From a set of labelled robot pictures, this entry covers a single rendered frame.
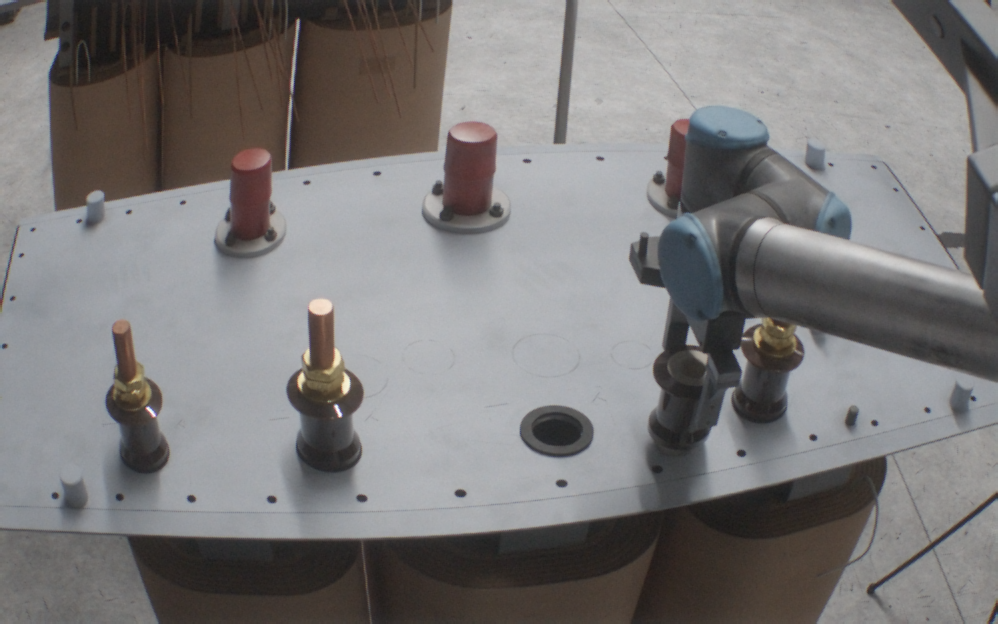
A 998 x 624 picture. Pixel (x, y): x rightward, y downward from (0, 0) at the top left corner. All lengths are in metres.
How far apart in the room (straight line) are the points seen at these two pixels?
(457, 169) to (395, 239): 0.13
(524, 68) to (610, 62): 0.40
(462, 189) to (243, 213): 0.33
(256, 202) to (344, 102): 1.34
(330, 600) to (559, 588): 0.33
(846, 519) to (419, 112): 1.72
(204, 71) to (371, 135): 0.56
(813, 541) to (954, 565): 1.60
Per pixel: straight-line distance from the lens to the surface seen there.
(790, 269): 1.06
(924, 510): 3.60
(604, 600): 1.84
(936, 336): 0.95
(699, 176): 1.31
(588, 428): 1.56
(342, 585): 1.76
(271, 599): 1.72
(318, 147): 3.21
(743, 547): 1.88
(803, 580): 2.03
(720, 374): 1.37
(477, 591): 1.75
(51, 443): 1.56
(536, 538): 1.73
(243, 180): 1.78
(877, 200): 2.17
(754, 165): 1.27
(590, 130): 4.89
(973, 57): 0.23
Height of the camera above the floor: 2.42
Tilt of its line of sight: 38 degrees down
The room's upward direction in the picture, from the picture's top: 5 degrees clockwise
